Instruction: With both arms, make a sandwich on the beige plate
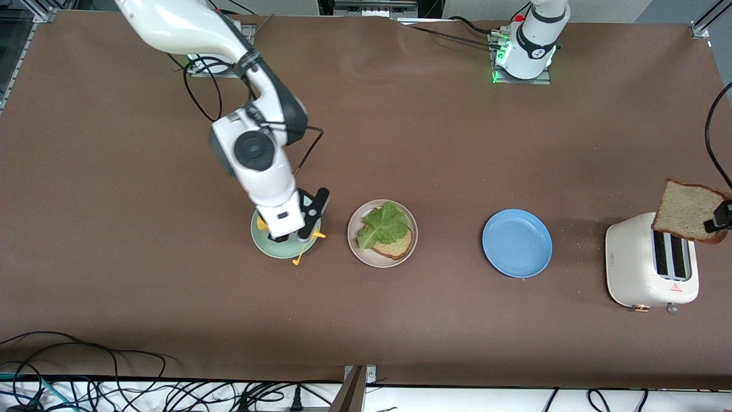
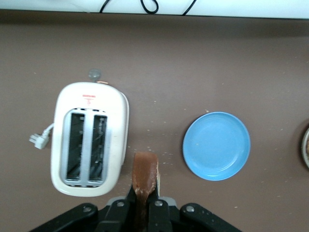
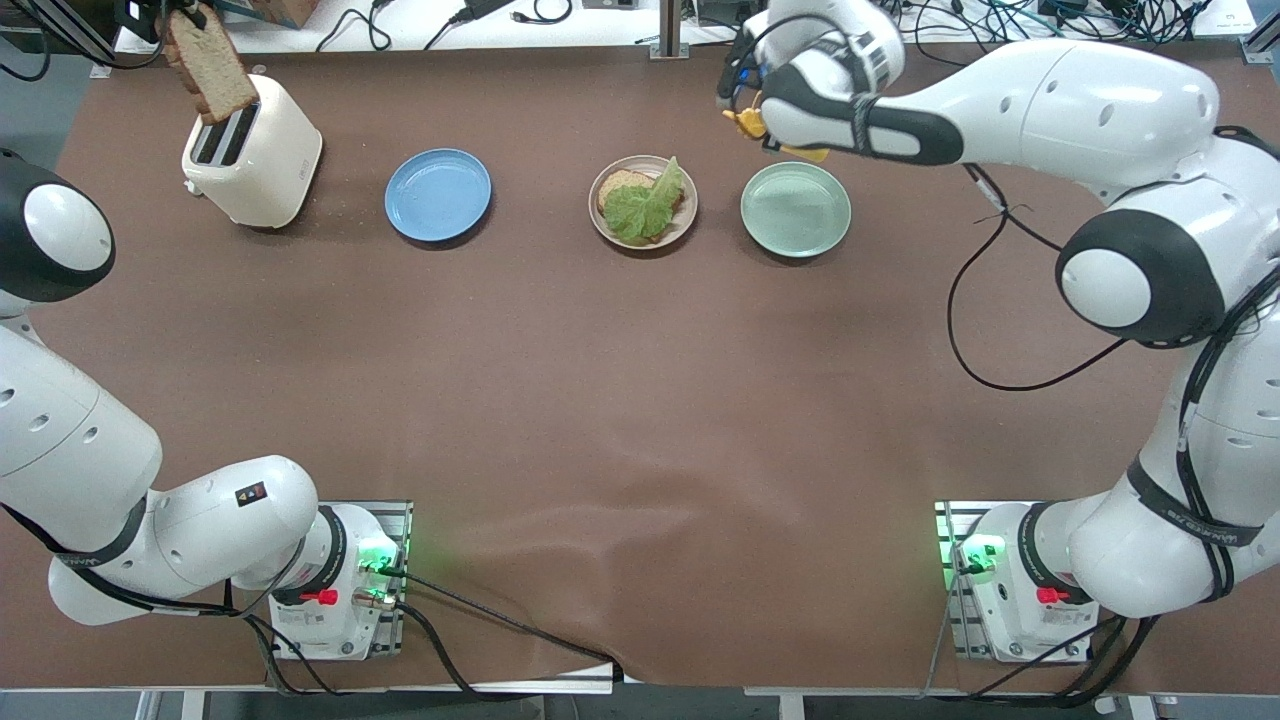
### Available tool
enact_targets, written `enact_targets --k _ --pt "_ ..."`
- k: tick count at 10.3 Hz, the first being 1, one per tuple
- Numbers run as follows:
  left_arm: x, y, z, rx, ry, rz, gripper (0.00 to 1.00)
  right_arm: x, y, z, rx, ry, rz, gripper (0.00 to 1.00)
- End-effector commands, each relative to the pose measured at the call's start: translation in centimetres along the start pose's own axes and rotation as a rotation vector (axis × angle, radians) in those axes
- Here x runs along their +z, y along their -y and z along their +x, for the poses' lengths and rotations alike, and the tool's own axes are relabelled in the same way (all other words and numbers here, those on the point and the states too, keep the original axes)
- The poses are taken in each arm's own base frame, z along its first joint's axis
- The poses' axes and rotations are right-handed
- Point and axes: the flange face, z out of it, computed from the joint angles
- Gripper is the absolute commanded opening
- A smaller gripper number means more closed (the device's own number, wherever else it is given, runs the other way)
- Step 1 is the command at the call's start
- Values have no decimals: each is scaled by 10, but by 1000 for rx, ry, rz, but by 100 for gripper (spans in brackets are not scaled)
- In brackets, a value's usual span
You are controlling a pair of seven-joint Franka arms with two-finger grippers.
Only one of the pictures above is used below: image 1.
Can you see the metal table edge bracket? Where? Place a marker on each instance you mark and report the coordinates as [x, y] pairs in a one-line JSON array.
[[354, 395]]

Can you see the blue plate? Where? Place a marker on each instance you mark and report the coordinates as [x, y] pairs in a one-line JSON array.
[[517, 243]]

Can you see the aluminium corner rail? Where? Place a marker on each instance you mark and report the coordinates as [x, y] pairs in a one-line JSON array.
[[700, 28]]

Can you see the yellow mustard squeeze bottle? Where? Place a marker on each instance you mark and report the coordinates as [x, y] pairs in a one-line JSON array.
[[262, 224]]

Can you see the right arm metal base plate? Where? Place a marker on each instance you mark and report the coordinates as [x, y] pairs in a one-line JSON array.
[[200, 70]]

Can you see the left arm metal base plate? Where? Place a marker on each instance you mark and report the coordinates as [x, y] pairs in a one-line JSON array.
[[543, 80]]

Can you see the brown bread slice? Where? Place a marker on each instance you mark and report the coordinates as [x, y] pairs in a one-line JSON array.
[[683, 212], [397, 246]]

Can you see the beige plate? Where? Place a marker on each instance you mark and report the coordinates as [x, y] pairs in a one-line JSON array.
[[412, 229]]

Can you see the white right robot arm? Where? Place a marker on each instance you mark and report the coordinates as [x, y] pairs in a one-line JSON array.
[[257, 171]]

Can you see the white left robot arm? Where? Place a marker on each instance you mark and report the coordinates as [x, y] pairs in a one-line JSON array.
[[532, 46]]

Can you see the green lettuce leaf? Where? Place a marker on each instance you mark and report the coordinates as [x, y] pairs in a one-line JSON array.
[[383, 226]]

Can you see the aluminium table side rail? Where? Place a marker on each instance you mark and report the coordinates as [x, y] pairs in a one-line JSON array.
[[26, 43]]

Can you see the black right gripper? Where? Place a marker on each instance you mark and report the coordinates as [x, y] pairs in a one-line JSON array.
[[279, 239]]

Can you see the metal frame equipment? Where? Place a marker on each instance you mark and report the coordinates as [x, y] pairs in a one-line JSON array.
[[374, 7]]

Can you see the black power plug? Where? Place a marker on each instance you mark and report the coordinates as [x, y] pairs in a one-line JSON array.
[[296, 400]]

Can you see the mint green plate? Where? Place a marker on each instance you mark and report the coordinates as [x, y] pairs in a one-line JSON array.
[[286, 250]]

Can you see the white two-slot toaster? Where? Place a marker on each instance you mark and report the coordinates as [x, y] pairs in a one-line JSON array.
[[629, 263]]

